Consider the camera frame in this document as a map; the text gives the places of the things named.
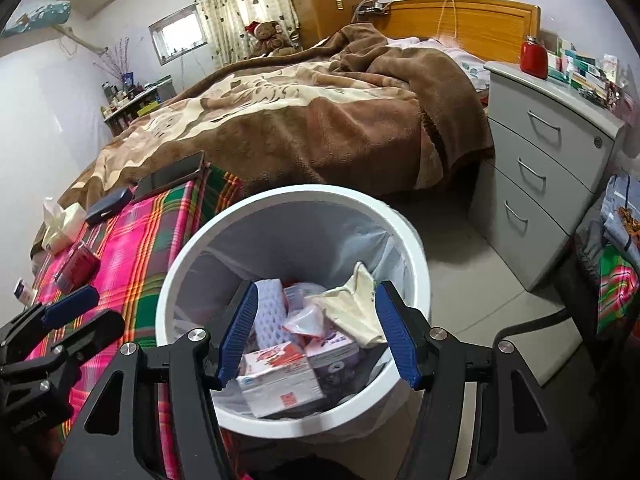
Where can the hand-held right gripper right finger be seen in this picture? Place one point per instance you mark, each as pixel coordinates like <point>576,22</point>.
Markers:
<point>397,335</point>

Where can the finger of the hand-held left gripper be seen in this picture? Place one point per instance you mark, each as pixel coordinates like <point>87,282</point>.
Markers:
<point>90,335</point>
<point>70,305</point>

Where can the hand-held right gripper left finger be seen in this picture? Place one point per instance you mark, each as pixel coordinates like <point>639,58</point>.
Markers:
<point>240,335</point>

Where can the white foam fruit net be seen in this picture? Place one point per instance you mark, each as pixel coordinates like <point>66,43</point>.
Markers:
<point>272,310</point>

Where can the cream paper wrapper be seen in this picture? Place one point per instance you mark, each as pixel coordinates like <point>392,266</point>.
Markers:
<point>350,305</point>

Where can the red and white drink carton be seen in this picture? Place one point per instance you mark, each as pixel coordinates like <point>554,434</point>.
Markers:
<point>280,375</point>

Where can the clear plastic wrapper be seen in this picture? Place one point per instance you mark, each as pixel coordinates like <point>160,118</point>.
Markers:
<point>305,322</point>

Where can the purple drink carton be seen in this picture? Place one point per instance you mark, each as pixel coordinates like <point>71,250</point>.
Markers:
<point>332,355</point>

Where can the white trash bin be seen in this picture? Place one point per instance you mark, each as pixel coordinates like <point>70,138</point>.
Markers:
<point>300,195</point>

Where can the red drink can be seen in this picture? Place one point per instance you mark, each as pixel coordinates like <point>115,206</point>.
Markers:
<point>77,265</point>

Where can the small white carton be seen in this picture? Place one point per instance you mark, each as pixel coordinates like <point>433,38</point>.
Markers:
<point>24,292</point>

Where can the clear plastic bin liner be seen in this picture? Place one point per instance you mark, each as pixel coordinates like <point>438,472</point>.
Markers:
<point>240,255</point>

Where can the white tissue pack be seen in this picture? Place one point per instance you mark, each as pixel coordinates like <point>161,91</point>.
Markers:
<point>60,225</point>

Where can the dark blue glasses case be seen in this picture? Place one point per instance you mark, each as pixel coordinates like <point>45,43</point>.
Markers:
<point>110,206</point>

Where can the black smartphone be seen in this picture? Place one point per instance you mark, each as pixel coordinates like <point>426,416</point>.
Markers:
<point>170,175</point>

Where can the cluttered side table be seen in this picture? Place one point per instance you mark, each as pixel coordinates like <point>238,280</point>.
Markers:
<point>135,107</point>

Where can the brown patterned blanket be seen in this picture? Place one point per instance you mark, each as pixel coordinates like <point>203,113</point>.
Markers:
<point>325,125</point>

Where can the grey drawer cabinet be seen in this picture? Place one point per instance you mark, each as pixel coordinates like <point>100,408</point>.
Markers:
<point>540,160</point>

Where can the pile of clothes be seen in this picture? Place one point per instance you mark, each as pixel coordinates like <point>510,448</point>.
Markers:
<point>617,260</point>

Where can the dry branches in vase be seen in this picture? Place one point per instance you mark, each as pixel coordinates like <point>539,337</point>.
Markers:
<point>117,60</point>

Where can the covered air conditioner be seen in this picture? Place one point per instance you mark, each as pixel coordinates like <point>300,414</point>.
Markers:
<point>35,17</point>

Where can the small window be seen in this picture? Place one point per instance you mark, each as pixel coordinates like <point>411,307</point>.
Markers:
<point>177,35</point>

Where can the brown teddy bear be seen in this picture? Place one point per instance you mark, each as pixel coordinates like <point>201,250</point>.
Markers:
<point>270,37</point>

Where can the red jar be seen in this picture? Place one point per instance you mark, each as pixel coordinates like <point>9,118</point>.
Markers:
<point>534,57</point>

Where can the wooden headboard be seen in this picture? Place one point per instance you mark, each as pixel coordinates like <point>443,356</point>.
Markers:
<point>475,20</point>

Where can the row of medicine boxes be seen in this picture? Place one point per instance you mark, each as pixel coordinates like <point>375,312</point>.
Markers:
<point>585,70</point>

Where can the heart print curtain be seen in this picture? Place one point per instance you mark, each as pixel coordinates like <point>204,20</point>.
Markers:
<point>240,5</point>

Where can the wooden wardrobe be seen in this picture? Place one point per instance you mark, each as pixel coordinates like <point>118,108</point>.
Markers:
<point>325,0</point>

